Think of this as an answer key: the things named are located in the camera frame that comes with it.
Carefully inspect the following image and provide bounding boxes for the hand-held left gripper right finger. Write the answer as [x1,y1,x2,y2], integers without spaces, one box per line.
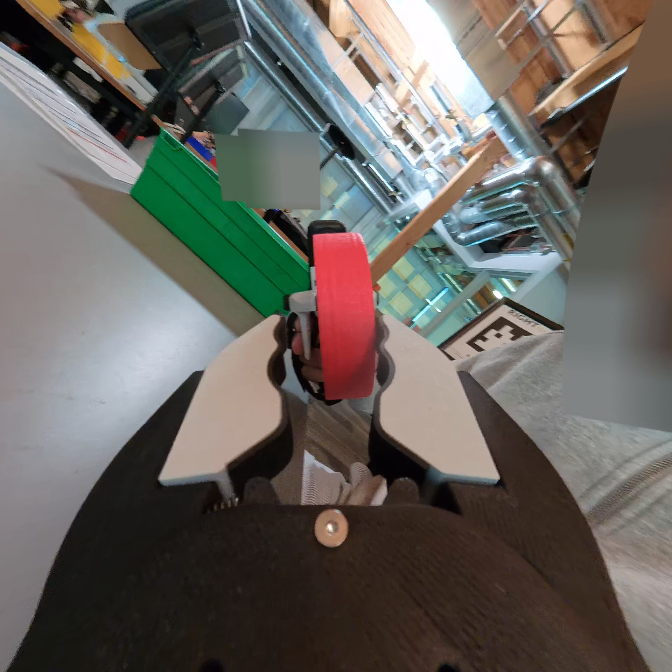
[367,314,501,491]

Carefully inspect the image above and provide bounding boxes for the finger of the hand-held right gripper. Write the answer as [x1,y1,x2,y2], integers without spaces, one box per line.
[285,265,320,314]

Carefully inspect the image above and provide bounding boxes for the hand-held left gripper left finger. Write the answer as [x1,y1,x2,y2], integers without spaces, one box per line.
[157,314,295,497]

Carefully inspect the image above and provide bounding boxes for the red tape roll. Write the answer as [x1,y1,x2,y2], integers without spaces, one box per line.
[312,231,380,401]

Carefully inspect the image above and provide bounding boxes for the person's right hand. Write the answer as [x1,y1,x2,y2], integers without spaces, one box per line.
[290,319,327,394]

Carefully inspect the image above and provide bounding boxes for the black white marker tag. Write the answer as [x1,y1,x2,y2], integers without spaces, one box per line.
[438,298,567,363]

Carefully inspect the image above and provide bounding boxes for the wooden beam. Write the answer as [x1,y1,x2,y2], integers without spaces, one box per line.
[369,134,511,284]

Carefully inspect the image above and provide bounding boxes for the green plastic crate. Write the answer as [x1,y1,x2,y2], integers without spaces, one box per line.
[130,128,312,319]

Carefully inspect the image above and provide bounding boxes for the grey sweatshirt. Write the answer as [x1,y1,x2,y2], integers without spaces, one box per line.
[467,331,672,672]

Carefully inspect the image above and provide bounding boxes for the silver ventilation pipes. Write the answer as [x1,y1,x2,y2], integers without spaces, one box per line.
[454,156,585,249]

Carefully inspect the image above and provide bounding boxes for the black equipment case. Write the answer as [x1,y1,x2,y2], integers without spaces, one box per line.
[126,0,253,71]

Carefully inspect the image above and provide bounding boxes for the wooden workbench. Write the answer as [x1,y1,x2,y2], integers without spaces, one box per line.
[16,0,163,129]

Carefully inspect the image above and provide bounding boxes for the white poster board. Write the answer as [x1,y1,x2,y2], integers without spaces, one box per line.
[0,42,144,186]

